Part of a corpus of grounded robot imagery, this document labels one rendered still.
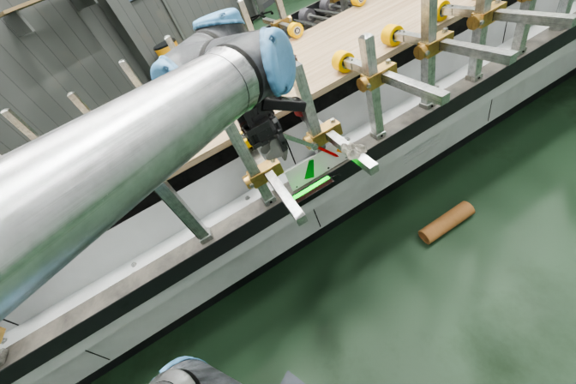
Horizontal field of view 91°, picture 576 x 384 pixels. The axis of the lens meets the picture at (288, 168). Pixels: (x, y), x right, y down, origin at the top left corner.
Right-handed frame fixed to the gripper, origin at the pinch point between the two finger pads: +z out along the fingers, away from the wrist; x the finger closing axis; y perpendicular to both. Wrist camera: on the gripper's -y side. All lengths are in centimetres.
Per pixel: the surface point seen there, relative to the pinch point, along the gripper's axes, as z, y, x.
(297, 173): 20.9, -4.2, -14.3
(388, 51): 8, -65, -36
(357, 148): 11.1, -21.0, 0.7
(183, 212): 11.0, 34.5, -15.2
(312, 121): 5.0, -15.8, -14.9
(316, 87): 7.7, -30.6, -37.9
